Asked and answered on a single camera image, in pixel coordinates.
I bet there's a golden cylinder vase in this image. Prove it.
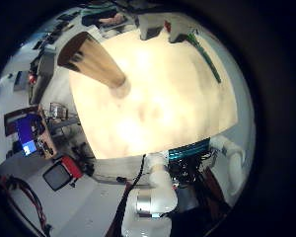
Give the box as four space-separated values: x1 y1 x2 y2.
56 31 132 99

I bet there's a wooden office desk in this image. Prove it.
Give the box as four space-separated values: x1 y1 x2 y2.
36 104 59 161

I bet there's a computer monitor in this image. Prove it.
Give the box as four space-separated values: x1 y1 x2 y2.
14 113 40 157

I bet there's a red black office chair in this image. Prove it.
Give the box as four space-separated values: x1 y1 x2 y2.
42 155 85 193

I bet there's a black braided cable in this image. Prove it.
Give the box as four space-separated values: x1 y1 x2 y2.
116 153 147 237

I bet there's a red cable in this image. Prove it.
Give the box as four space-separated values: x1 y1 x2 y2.
0 174 52 235

